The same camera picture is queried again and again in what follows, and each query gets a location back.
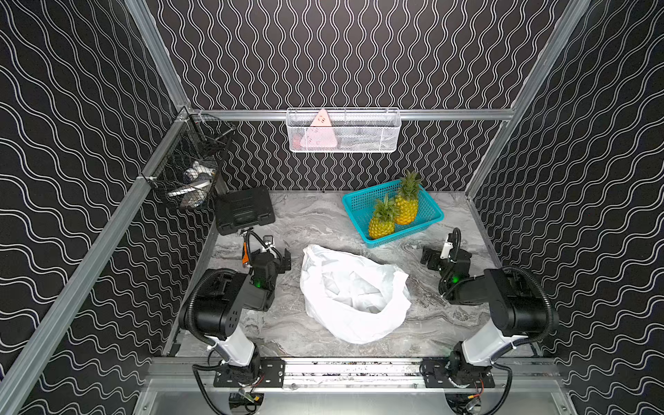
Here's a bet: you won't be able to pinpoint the pineapple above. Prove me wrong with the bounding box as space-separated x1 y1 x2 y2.
394 171 421 226
368 195 399 240

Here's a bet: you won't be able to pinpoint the white plastic bag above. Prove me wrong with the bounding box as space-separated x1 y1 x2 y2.
300 245 412 344

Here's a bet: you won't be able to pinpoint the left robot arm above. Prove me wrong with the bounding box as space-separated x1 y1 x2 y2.
178 250 292 385

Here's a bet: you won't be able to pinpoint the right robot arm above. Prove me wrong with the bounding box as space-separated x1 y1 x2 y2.
420 246 559 388

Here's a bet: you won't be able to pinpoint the black tool case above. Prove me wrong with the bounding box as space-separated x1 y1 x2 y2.
214 186 276 235

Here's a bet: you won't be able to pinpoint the teal plastic basket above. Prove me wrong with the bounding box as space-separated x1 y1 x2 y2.
342 178 444 248

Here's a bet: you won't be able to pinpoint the pink triangle card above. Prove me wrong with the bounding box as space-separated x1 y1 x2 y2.
299 109 338 150

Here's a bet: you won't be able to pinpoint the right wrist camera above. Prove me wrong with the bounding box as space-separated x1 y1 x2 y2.
439 241 454 259

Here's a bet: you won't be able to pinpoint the orange handled tool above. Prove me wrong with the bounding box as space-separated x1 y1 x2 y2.
240 228 253 268

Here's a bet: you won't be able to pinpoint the items in wire basket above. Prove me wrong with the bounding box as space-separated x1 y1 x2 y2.
166 161 217 210

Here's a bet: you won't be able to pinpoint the black wire basket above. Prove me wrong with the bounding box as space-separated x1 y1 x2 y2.
147 114 238 212

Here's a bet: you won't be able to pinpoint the clear wall basket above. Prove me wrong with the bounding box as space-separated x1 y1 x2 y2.
285 107 402 153

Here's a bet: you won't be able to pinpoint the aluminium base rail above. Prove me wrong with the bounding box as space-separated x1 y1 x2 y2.
145 357 563 394

